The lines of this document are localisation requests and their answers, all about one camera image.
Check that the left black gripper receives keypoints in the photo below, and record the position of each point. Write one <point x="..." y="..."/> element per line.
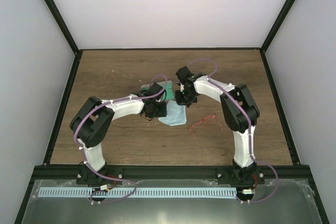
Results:
<point x="163" y="113"/>

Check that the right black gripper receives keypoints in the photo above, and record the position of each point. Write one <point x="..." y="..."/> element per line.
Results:
<point x="181" y="102"/>

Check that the light blue cleaning cloth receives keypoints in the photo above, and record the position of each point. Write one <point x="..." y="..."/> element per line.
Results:
<point x="176" y="114"/>

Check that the green glasses case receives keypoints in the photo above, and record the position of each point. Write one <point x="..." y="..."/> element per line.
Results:
<point x="168" y="90"/>

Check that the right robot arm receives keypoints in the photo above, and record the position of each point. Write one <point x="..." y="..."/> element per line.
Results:
<point x="239" y="109"/>

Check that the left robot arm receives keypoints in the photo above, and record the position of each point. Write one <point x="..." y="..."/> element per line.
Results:
<point x="91" y="123"/>

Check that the red transparent sunglasses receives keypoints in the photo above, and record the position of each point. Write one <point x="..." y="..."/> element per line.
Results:
<point x="207" y="128"/>

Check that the metal sheet panel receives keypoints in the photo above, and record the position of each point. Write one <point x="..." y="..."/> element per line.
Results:
<point x="284" y="201"/>

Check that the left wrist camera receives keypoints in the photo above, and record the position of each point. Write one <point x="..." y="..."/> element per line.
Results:
<point x="155" y="91"/>

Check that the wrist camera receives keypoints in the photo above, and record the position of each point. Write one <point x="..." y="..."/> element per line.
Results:
<point x="155" y="91"/>
<point x="183" y="74"/>

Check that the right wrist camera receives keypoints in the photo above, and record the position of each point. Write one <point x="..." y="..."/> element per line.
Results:
<point x="183" y="74"/>

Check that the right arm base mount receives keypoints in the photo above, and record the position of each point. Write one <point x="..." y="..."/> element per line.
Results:
<point x="235" y="175"/>

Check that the black aluminium front rail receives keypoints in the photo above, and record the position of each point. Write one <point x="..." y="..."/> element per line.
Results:
<point x="138" y="172"/>

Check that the light blue slotted cable duct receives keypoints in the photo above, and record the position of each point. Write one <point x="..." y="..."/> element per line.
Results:
<point x="85" y="192"/>

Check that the black left frame post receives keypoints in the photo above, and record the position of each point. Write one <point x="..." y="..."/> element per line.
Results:
<point x="62" y="25"/>

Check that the black frame post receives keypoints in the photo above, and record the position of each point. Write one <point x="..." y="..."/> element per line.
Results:
<point x="288" y="4"/>
<point x="62" y="25"/>

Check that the black right frame post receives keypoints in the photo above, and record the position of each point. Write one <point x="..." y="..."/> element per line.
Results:
<point x="288" y="4"/>

